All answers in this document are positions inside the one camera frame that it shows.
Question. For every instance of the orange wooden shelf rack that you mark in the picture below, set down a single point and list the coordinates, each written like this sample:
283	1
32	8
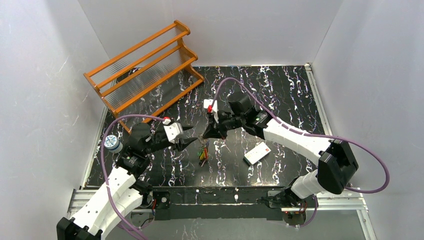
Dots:
136	72

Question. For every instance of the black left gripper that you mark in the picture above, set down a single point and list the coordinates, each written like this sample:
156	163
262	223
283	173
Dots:
165	141

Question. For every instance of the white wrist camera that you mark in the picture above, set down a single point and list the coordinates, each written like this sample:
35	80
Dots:
173	130
211	108

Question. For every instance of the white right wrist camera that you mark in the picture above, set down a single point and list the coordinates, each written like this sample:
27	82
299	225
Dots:
211	108

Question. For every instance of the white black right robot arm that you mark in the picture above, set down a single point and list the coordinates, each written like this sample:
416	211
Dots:
334	159

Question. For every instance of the white card box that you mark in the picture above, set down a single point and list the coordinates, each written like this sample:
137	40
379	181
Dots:
256	154

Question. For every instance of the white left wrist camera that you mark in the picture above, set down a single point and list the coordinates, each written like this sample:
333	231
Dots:
173	130

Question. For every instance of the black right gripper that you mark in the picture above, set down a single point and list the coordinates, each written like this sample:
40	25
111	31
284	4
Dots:
219	124

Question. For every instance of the aluminium front rail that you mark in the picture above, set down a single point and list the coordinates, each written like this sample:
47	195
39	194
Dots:
243	196

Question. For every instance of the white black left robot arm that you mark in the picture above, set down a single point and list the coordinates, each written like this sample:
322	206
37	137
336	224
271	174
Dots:
122	190

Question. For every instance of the white blue tape roll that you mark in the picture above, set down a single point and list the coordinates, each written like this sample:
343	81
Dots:
113	144

